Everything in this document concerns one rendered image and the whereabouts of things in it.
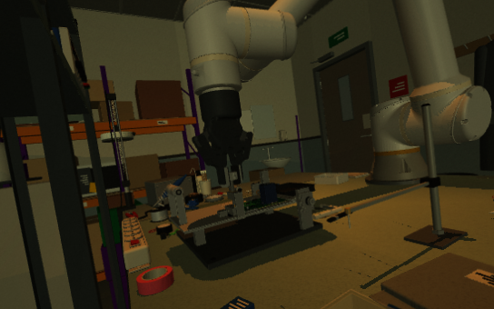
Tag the white wall sink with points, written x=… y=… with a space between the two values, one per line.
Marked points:
x=276 y=161

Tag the orange and purple shelf unit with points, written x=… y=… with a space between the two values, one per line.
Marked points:
x=144 y=125

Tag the grey tilting workholder frame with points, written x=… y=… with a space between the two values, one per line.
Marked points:
x=247 y=210

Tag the red wall sign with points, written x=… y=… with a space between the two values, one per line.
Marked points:
x=398 y=86

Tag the grey pivot post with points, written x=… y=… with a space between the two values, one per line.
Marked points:
x=177 y=206
x=305 y=208

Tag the beige power strip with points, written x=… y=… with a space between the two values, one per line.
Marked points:
x=135 y=246

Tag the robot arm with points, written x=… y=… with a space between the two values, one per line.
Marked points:
x=427 y=64

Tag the white cup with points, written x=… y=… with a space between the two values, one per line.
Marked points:
x=204 y=187

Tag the green wall sign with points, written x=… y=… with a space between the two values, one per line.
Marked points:
x=338 y=37

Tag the green controller board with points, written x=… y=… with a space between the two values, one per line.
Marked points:
x=256 y=204

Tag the small brown cardboard box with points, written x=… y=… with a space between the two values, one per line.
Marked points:
x=120 y=110

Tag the grey thumbscrew clamp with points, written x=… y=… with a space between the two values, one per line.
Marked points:
x=235 y=199

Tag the red tape roll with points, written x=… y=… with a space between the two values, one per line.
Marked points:
x=155 y=281

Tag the large brown cardboard box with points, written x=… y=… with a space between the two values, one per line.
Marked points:
x=159 y=99

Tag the white wall board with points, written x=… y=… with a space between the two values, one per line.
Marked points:
x=259 y=124

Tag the grey solder spool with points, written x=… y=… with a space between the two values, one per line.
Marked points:
x=159 y=215

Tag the brown cardboard box with label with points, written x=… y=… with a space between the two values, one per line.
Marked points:
x=452 y=283

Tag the black workholder base plate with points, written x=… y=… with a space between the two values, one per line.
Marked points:
x=251 y=240

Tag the dark brown door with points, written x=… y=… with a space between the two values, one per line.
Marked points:
x=345 y=111

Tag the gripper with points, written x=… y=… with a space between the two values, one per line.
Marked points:
x=220 y=111

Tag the tan open box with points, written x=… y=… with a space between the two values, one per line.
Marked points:
x=352 y=301

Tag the blue box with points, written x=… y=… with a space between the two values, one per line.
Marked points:
x=237 y=304

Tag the dark metal rack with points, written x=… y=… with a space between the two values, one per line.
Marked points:
x=58 y=128

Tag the grey stand with rod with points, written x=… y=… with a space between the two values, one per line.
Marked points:
x=432 y=171

